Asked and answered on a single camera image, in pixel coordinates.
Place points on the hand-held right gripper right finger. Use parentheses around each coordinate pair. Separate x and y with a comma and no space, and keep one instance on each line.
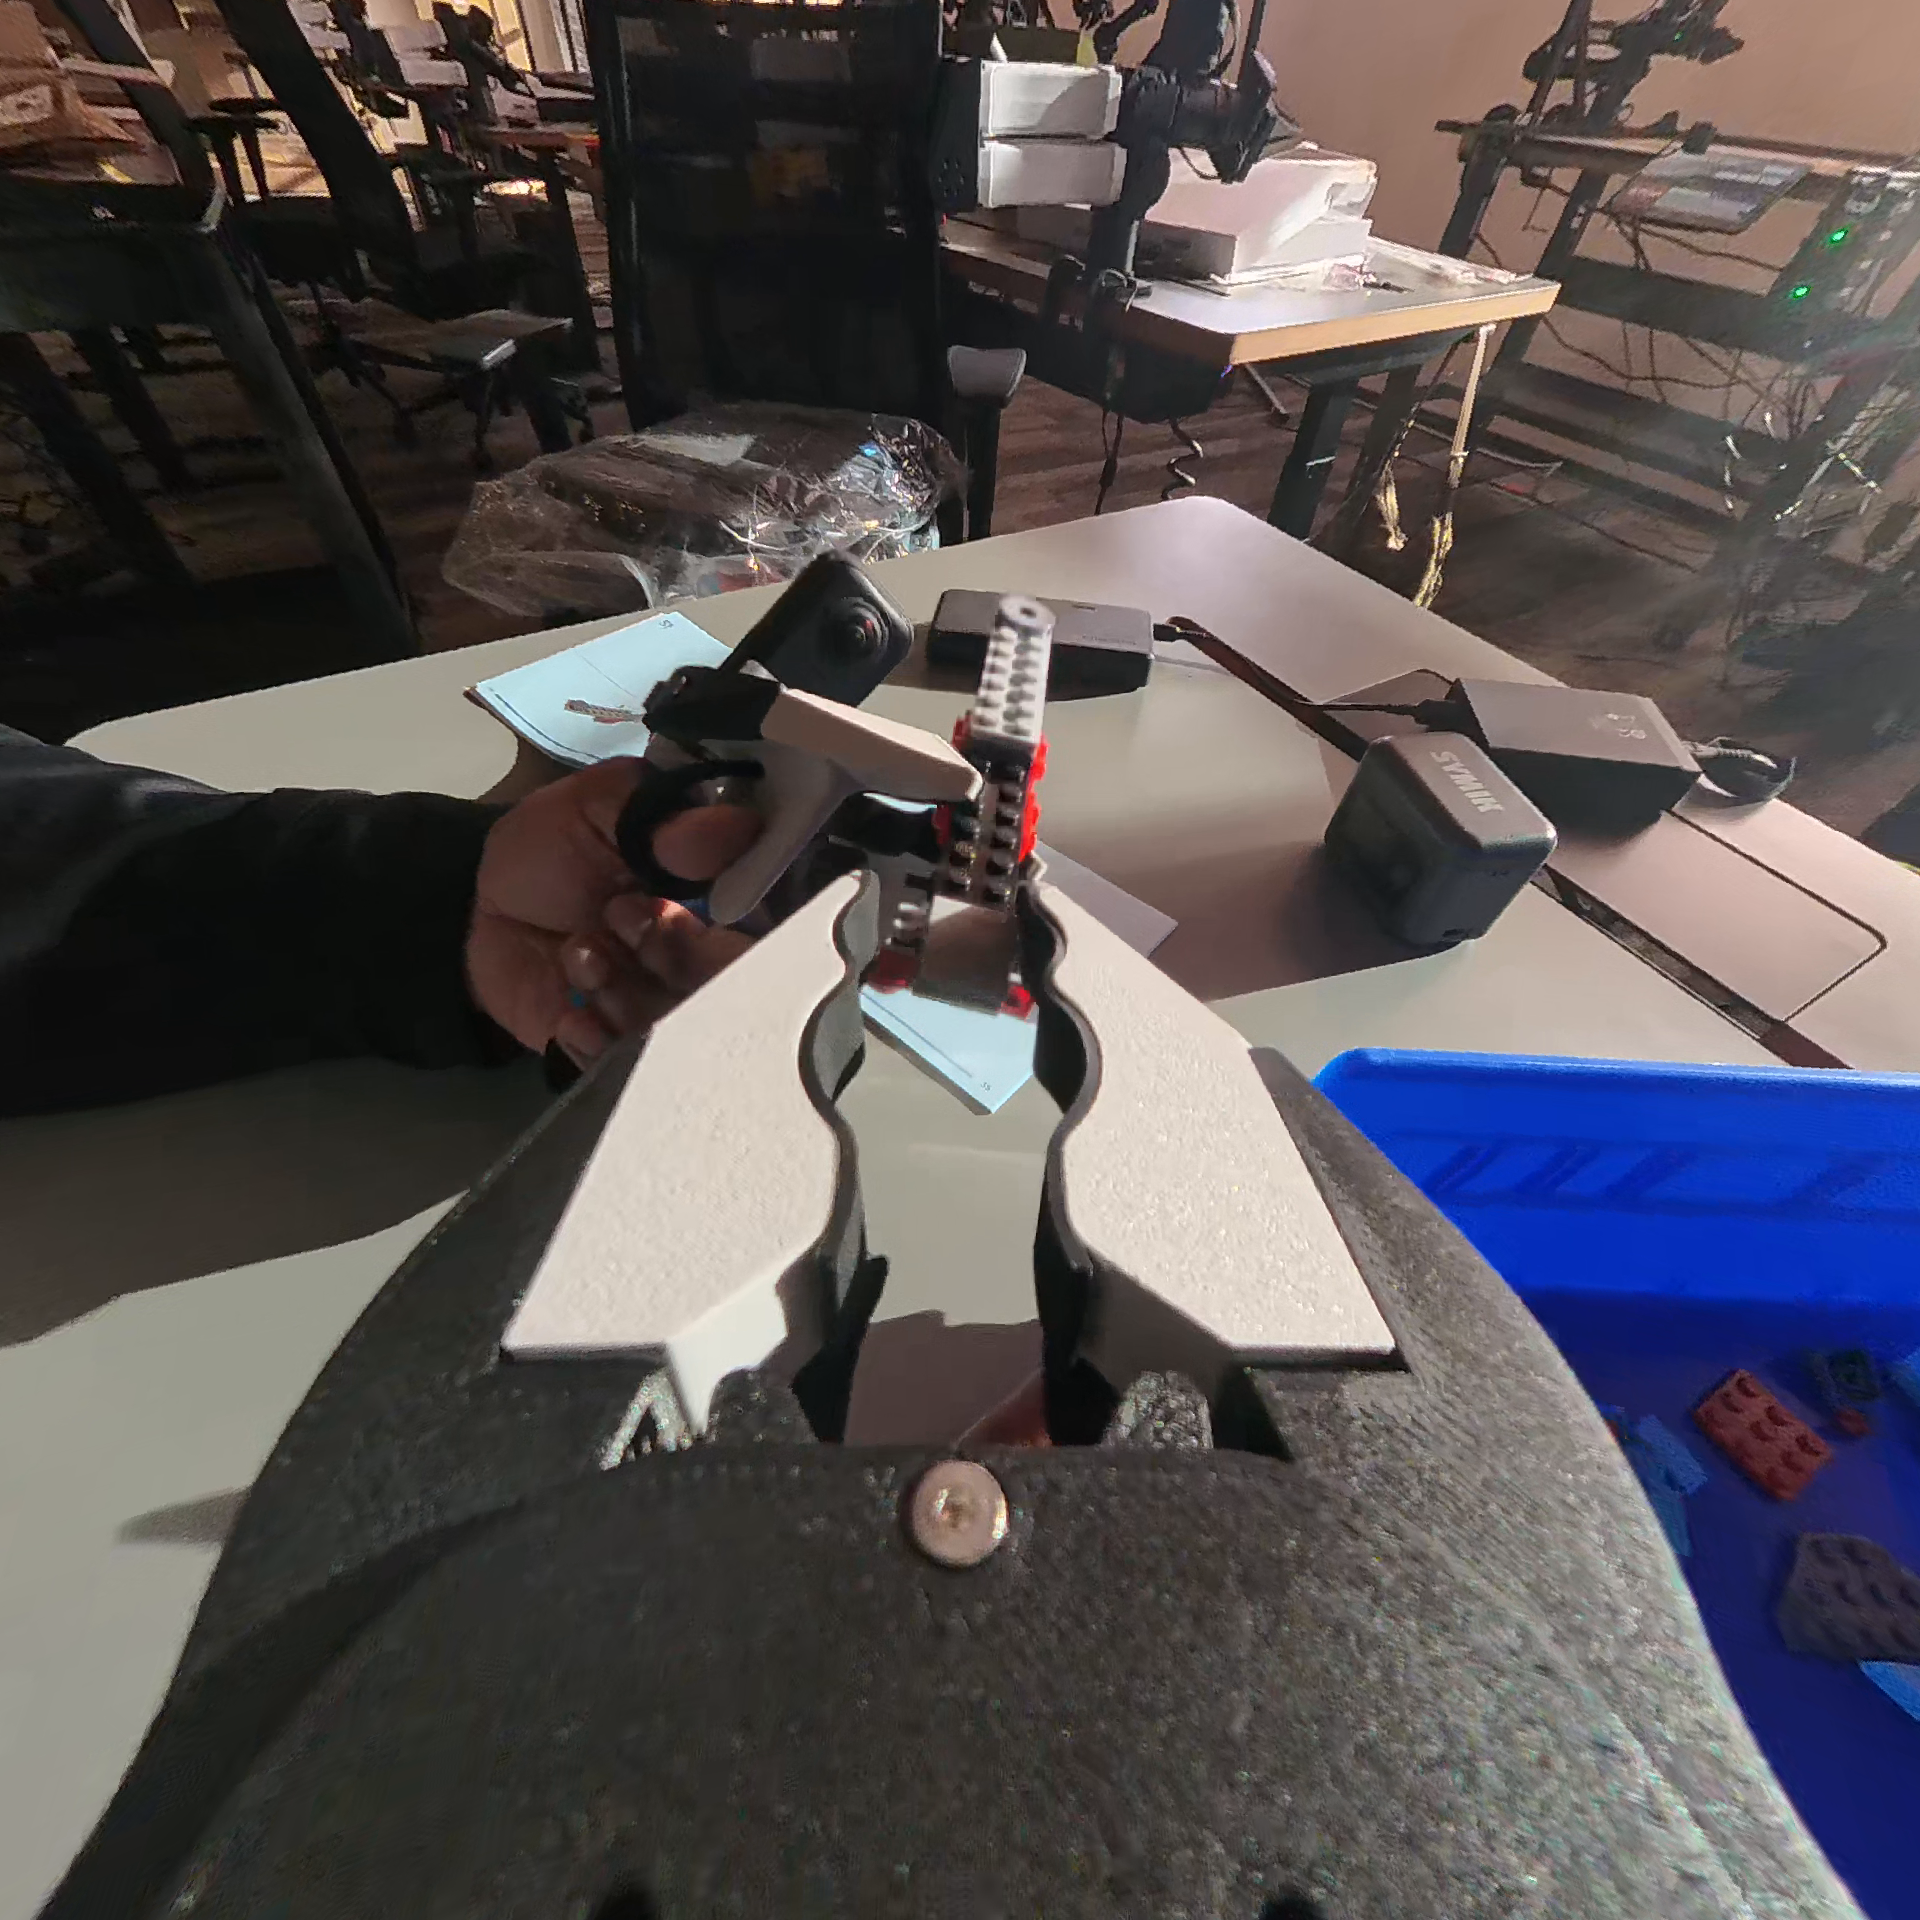
(1214,1198)

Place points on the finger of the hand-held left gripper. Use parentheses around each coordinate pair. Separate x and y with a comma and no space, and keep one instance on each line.
(871,743)

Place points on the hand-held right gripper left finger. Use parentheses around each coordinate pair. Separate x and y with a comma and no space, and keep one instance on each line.
(659,1198)

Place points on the long grey black brick assembly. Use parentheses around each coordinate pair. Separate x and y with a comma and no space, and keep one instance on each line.
(1007,674)

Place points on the small red brick assembly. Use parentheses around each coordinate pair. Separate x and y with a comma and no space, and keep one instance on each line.
(970,968)

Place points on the person's left forearm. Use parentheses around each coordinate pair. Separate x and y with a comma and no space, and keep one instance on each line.
(224,930)

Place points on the person's left hand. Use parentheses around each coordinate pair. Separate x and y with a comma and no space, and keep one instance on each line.
(542,930)

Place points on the plastic-wrapped chair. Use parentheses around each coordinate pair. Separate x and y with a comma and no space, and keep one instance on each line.
(676,497)

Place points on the black power bank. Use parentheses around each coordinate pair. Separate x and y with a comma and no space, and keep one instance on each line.
(1079,645)

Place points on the light blue instruction booklet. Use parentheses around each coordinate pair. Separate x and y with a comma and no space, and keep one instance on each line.
(601,670)

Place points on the blue plastic bin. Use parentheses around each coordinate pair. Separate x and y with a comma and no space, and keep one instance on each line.
(1576,1198)

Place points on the black office chair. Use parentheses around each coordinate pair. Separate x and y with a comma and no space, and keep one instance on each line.
(748,226)

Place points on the black cube-shaped device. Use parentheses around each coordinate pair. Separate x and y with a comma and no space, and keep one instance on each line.
(1437,854)

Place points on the long white box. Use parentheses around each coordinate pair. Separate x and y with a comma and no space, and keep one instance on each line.
(1050,98)
(1050,178)

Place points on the black power adapter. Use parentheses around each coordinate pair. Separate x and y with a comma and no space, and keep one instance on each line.
(1576,750)

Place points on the grey laptop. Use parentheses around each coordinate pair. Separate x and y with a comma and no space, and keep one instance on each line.
(1727,930)

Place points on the stack of flat white boxes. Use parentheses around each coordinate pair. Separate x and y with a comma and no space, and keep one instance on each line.
(1260,208)

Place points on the pile of loose bricks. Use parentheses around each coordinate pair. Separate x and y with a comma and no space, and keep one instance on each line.
(1761,1431)

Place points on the wooden-top background table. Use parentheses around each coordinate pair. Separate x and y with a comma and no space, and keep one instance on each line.
(1349,309)

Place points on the black equipment rack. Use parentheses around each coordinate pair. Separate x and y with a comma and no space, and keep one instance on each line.
(1843,226)

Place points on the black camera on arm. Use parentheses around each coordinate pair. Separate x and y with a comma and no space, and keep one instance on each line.
(1200,106)

